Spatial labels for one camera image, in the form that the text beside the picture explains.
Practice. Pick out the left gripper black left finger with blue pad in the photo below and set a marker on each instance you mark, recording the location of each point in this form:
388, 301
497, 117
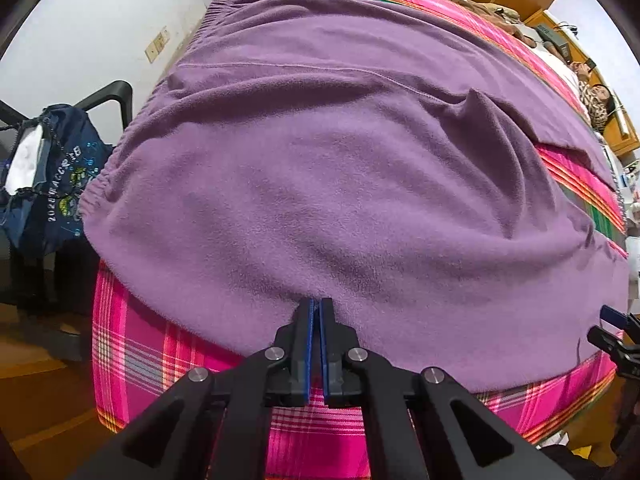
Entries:
290, 359

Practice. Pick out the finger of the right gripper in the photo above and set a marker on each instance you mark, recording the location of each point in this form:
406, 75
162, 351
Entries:
606, 342
613, 317

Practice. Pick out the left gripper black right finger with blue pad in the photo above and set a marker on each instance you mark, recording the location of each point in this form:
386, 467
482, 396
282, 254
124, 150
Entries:
340, 357

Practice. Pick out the purple fleece garment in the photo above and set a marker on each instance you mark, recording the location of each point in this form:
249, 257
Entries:
371, 153

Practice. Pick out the pink plaid table cloth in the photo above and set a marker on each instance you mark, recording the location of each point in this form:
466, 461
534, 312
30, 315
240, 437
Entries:
137, 354

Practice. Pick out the wooden desk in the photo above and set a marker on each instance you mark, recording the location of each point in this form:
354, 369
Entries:
620, 132

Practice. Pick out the seated person in background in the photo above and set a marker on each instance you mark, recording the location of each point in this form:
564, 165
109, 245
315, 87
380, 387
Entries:
596, 98

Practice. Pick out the black office chair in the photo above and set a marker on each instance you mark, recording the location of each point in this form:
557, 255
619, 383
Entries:
52, 267

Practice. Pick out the navy printed tote bag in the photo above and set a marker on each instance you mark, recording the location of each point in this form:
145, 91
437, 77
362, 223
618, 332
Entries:
55, 156

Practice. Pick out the wall socket plate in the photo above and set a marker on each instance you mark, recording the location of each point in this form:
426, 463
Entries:
157, 45

